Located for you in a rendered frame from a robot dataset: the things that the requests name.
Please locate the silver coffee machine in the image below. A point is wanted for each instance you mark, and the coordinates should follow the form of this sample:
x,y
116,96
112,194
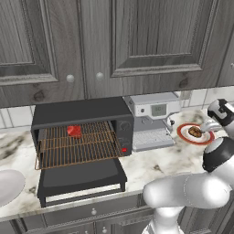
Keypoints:
x,y
152,122

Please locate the round silver cupboard knob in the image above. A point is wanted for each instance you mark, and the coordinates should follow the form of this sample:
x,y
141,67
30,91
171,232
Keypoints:
x,y
232,65
70,78
100,76

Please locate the round silver drawer knob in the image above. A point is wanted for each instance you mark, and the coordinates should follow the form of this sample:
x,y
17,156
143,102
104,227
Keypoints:
x,y
93,211
104,230

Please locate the black toaster oven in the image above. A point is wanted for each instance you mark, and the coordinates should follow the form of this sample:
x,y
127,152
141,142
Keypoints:
x,y
82,111

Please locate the white round bowl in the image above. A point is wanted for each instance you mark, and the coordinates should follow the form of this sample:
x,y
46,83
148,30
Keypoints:
x,y
9,187

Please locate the red rimmed white plate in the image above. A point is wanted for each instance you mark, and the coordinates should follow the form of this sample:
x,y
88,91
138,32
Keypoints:
x,y
186,136

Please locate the black toaster oven door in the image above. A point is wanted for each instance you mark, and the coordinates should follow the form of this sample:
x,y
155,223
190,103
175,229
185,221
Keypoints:
x,y
79,176

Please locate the grey wooden cupboard door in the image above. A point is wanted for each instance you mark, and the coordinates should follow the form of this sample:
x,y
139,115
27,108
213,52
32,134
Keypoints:
x,y
27,36
228,51
152,36

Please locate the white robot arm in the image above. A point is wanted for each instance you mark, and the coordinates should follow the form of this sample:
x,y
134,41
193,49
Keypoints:
x,y
195,189

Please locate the grey wooden drawer front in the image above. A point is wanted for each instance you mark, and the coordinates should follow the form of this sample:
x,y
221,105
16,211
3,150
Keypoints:
x,y
91,211

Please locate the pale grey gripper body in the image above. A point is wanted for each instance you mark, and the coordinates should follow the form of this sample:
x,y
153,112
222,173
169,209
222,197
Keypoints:
x,y
210,126

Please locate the brown bread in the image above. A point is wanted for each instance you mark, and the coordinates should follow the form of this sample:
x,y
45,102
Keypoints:
x,y
194,131

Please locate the red raw steak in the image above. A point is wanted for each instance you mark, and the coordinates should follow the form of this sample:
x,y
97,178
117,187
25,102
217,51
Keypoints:
x,y
74,131

